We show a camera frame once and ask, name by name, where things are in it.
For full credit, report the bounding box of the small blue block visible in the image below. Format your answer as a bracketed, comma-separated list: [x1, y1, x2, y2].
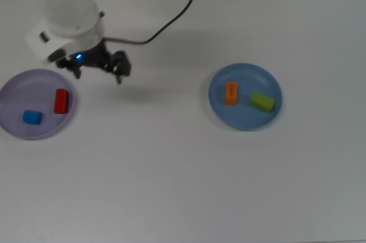
[22, 109, 44, 126]

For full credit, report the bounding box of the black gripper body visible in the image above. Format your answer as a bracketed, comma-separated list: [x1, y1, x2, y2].
[55, 41, 116, 73]

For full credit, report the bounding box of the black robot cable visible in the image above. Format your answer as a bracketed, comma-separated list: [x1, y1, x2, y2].
[103, 0, 198, 46]

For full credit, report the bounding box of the red cylinder block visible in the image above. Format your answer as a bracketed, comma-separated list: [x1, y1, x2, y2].
[53, 88, 70, 114]

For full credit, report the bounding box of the blue plate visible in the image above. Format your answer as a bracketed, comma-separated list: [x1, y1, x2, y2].
[208, 62, 284, 132]

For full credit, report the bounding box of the orange rectangular block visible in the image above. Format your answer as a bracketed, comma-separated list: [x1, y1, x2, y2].
[224, 81, 239, 106]

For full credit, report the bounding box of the purple plate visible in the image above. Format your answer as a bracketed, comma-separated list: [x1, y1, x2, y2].
[0, 68, 79, 141]

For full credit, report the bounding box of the green rectangular block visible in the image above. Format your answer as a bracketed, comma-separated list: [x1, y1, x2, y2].
[249, 91, 276, 113]

